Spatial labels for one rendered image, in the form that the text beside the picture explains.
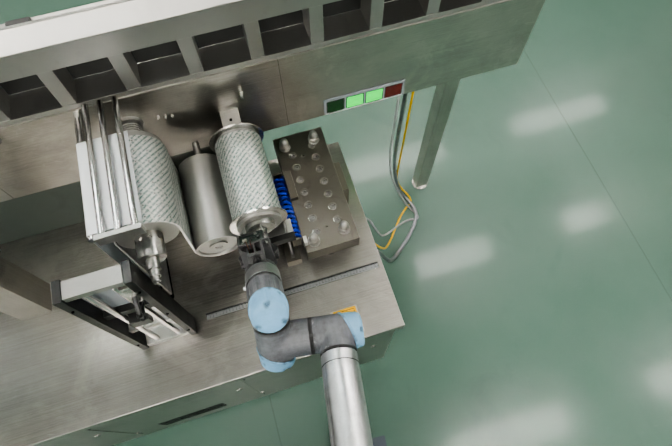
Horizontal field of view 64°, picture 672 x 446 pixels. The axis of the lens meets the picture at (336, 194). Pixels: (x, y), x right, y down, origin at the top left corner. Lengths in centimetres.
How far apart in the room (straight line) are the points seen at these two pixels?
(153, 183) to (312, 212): 51
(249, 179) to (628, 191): 222
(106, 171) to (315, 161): 66
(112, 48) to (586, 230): 234
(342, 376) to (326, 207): 67
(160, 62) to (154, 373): 87
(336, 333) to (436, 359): 149
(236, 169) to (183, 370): 62
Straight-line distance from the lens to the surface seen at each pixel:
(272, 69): 140
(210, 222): 140
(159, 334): 169
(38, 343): 185
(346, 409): 104
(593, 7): 382
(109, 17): 72
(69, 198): 178
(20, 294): 171
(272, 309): 103
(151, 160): 134
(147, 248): 127
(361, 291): 165
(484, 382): 258
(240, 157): 138
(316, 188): 163
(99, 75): 144
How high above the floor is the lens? 249
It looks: 65 degrees down
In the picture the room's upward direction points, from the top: 2 degrees counter-clockwise
